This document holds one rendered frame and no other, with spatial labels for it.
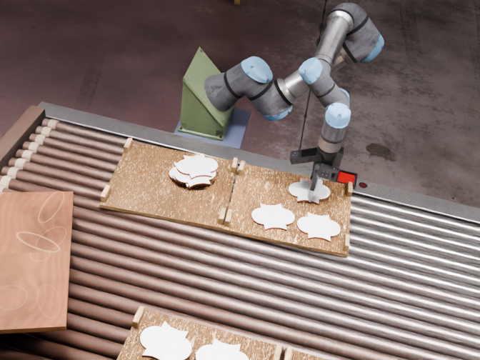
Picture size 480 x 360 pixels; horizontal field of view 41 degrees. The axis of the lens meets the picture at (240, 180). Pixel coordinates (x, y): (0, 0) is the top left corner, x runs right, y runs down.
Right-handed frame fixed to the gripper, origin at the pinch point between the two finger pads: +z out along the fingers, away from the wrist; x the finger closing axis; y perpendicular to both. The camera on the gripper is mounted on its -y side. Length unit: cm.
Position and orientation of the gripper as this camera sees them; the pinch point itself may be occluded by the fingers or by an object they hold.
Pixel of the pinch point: (309, 189)
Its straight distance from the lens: 225.2
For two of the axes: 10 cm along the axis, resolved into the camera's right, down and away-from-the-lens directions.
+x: 1.7, -6.5, 7.5
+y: 9.8, 2.1, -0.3
